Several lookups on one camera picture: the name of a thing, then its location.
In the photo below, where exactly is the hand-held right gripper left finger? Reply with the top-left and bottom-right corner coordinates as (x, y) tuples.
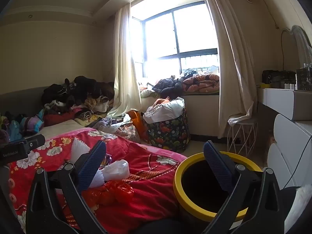
(26, 139), (108, 234)

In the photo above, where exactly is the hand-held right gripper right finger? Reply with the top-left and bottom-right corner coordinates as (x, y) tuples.
(202, 140), (287, 234)

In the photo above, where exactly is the yellow-rimmed black trash bin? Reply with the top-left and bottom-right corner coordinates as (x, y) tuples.
(173, 151), (265, 223)

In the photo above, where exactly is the blue floral cloth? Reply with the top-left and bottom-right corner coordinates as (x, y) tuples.
(6, 119), (21, 142)

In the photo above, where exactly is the purple blue striped cloth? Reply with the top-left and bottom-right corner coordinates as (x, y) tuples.
(19, 110), (45, 136)

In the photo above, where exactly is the red plastic bag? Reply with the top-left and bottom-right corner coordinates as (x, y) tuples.
(82, 180), (134, 206)

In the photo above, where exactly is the lavender cloth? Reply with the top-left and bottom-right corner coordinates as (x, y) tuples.
(94, 116), (132, 134)

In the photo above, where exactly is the dark red cloth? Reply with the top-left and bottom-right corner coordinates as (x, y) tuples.
(43, 113), (76, 127)

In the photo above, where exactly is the floral patterned cloth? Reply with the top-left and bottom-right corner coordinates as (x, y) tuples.
(114, 123), (142, 143)

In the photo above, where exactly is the zebra print cloth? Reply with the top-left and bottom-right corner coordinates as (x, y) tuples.
(74, 110), (103, 125)

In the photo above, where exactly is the dinosaur print laundry basket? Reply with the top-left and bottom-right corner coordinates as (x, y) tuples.
(144, 108), (191, 152)

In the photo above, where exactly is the red floral blanket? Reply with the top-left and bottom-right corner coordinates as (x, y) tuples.
(8, 128), (188, 234)

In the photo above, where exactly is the orange bag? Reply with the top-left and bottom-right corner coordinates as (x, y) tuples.
(128, 110), (149, 142)

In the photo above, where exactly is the large white plastic bag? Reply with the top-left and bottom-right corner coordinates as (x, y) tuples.
(143, 97), (186, 125)

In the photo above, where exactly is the pile of dark clothes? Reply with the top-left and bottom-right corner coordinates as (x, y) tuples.
(41, 76), (115, 114)

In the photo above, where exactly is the white dresser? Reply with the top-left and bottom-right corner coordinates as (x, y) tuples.
(257, 88), (312, 191)

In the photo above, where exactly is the black bag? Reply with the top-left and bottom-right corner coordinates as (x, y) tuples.
(262, 70), (296, 84)

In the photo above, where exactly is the cream curtain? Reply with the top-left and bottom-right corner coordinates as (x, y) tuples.
(107, 4), (142, 119)
(196, 0), (259, 139)

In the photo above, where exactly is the clear organizer box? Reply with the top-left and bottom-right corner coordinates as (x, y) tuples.
(295, 63), (312, 91)

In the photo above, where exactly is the black-framed window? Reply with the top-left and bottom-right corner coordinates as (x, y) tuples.
(130, 1), (220, 78)

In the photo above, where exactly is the white-framed mirror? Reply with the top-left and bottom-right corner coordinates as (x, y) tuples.
(280, 25), (312, 69)

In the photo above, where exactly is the white wire side table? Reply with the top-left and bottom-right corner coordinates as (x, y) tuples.
(227, 117), (259, 154)

